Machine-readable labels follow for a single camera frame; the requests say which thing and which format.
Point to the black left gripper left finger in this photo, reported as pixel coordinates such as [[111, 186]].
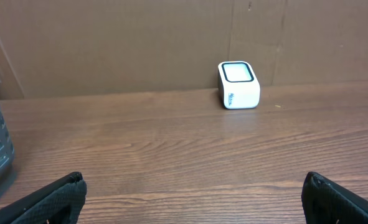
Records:
[[59, 202]]

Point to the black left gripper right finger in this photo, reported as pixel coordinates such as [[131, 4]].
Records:
[[324, 201]]

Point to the white barcode scanner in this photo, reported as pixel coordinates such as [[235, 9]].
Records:
[[238, 85]]

